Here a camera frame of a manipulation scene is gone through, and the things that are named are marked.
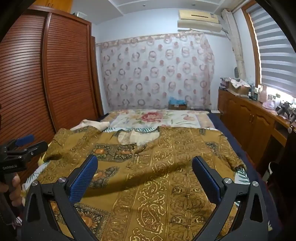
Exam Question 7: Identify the circle patterned sheer curtain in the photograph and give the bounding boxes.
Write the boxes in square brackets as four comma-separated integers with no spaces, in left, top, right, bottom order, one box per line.
[99,32,215,112]

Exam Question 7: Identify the open cardboard box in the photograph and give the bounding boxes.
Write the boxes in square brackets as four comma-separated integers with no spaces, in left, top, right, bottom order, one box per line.
[228,79,251,96]

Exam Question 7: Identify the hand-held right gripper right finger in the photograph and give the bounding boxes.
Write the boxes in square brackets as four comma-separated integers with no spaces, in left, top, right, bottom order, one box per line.
[192,156,270,241]

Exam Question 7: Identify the white trash bin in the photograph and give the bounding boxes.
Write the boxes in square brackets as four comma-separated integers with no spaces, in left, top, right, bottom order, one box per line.
[268,161,281,183]

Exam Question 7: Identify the white palm leaf blanket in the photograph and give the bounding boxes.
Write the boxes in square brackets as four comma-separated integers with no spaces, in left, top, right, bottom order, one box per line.
[22,127,250,207]

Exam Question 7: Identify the dark jar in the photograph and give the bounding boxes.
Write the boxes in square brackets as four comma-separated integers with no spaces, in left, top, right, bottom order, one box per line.
[248,87,259,100]

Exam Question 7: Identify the person's left hand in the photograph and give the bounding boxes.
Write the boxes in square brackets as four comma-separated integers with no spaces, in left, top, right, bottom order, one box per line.
[0,173,23,207]

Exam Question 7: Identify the cream floral blanket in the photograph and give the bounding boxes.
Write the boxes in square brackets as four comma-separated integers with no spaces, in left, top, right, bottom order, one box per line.
[69,109,222,135]

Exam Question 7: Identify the brown patterned shirt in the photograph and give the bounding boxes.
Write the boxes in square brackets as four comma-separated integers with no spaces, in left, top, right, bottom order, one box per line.
[37,126,246,241]

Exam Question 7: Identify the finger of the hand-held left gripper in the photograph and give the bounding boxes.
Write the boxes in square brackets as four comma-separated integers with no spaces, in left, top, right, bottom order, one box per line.
[6,142,48,163]
[9,135,35,147]

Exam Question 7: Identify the navy bed sheet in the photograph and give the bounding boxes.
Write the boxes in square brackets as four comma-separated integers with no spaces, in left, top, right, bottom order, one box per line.
[208,111,281,241]

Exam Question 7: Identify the grey striped window blind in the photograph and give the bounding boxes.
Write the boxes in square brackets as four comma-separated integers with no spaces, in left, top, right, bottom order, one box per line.
[248,6,296,95]

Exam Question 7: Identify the long wooden cabinet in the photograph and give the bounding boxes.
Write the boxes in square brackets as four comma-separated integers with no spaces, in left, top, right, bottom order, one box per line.
[217,89,296,163]

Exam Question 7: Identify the pink bottle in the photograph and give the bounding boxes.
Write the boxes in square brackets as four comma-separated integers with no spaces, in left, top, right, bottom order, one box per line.
[259,85,269,103]

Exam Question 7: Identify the beige tied curtain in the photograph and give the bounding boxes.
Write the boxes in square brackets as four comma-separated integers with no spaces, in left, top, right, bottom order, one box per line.
[221,9,247,80]

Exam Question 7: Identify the brown louvered wooden wardrobe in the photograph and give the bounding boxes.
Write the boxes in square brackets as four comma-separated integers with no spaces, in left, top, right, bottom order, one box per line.
[0,6,104,186]

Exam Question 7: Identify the beige wall air conditioner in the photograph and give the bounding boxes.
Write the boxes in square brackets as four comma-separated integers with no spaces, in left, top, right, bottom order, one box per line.
[177,9,222,33]

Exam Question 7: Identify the blue crumpled cloth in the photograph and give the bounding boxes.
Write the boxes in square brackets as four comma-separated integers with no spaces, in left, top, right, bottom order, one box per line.
[168,96,186,106]

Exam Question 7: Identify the wooden overhead cabinet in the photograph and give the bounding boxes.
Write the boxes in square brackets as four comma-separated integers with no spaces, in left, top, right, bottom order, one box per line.
[35,0,72,13]

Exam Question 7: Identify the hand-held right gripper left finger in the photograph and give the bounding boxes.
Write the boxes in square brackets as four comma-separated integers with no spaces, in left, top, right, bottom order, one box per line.
[21,154,102,241]

